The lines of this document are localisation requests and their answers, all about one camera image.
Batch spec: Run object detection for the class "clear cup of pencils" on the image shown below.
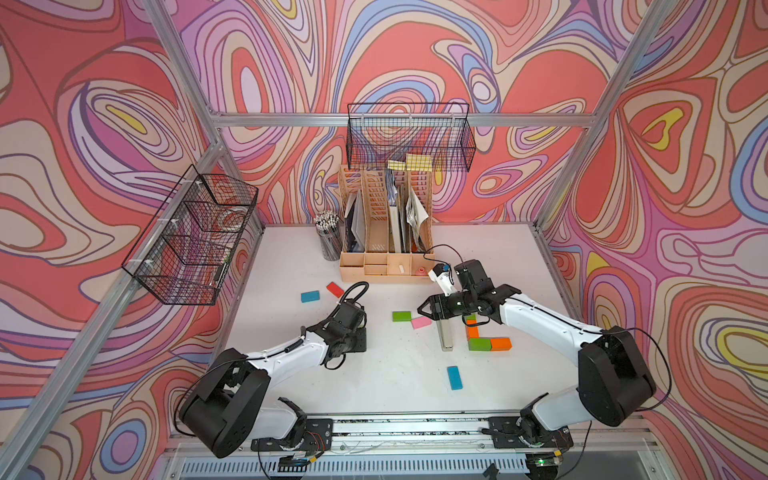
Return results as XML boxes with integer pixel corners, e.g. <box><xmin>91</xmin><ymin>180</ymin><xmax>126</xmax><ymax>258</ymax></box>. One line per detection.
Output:
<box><xmin>314</xmin><ymin>211</ymin><xmax>343</xmax><ymax>261</ymax></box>

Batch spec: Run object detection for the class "beige desk organizer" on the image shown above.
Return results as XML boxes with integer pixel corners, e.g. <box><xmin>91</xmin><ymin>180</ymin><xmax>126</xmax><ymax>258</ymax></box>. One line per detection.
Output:
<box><xmin>339</xmin><ymin>166</ymin><xmax>435</xmax><ymax>285</ymax></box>

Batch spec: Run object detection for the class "black white stapler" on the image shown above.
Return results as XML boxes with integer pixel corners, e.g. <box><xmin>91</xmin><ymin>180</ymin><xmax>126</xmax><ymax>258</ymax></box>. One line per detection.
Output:
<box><xmin>436</xmin><ymin>320</ymin><xmax>454</xmax><ymax>352</ymax></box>

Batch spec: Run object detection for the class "left black wire basket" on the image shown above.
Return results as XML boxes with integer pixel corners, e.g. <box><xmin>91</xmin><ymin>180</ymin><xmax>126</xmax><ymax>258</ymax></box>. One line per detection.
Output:
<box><xmin>122</xmin><ymin>166</ymin><xmax>258</xmax><ymax>306</ymax></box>

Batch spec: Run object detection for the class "teal block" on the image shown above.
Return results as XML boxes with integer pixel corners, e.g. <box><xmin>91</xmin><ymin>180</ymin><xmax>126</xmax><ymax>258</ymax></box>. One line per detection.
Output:
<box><xmin>300</xmin><ymin>290</ymin><xmax>320</xmax><ymax>303</ymax></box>
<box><xmin>446</xmin><ymin>366</ymin><xmax>463</xmax><ymax>391</ymax></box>

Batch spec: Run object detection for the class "teal block front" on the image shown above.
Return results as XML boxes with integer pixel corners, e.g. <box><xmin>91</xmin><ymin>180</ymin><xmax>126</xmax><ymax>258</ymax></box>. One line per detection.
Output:
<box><xmin>446</xmin><ymin>366</ymin><xmax>463</xmax><ymax>391</ymax></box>

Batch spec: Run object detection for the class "dark green block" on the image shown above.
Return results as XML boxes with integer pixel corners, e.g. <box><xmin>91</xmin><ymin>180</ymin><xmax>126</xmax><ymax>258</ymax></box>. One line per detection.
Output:
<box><xmin>468</xmin><ymin>337</ymin><xmax>493</xmax><ymax>352</ymax></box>

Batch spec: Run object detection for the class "black wire basket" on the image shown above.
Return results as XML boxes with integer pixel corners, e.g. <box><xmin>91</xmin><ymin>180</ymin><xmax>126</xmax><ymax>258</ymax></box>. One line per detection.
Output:
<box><xmin>346</xmin><ymin>100</ymin><xmax>477</xmax><ymax>172</ymax></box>
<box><xmin>122</xmin><ymin>166</ymin><xmax>258</xmax><ymax>306</ymax></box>

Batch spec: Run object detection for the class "back black wire basket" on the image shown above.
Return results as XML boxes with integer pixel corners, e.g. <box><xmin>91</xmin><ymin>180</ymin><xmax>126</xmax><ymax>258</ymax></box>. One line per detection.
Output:
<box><xmin>346</xmin><ymin>100</ymin><xmax>477</xmax><ymax>172</ymax></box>

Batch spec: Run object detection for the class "yellow sticky note block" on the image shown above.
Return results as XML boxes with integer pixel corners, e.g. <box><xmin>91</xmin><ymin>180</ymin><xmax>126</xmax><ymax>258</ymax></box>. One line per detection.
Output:
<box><xmin>386</xmin><ymin>154</ymin><xmax>434</xmax><ymax>172</ymax></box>

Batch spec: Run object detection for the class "pink wooden block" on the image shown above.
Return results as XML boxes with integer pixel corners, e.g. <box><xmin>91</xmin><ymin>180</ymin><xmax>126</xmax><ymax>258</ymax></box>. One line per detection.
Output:
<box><xmin>411</xmin><ymin>316</ymin><xmax>432</xmax><ymax>330</ymax></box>

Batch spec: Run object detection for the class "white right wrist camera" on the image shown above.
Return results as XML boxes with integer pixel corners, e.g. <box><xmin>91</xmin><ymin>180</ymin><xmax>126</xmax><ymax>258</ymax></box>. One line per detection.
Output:
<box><xmin>428</xmin><ymin>262</ymin><xmax>457</xmax><ymax>296</ymax></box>

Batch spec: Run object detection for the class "red wooden block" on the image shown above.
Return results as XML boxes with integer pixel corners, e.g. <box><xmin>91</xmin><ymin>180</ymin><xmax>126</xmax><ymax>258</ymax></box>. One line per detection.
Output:
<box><xmin>326</xmin><ymin>282</ymin><xmax>345</xmax><ymax>299</ymax></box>

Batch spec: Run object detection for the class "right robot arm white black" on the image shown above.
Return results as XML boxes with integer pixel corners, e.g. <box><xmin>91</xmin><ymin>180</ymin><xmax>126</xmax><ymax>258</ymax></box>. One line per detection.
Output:
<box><xmin>417</xmin><ymin>259</ymin><xmax>657</xmax><ymax>447</ymax></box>

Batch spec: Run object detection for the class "metal base rail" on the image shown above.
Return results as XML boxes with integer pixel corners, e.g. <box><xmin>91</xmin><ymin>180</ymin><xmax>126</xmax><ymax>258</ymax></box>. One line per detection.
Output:
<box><xmin>251</xmin><ymin>410</ymin><xmax>637</xmax><ymax>469</ymax></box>

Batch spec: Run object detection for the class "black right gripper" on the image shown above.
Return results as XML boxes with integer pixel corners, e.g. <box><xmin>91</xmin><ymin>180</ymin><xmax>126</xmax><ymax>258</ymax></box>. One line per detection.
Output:
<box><xmin>417</xmin><ymin>289</ymin><xmax>476</xmax><ymax>322</ymax></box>

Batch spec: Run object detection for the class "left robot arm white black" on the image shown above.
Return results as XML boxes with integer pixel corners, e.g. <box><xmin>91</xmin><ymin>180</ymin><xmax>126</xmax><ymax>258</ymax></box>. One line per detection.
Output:
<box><xmin>176</xmin><ymin>300</ymin><xmax>367</xmax><ymax>458</ymax></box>

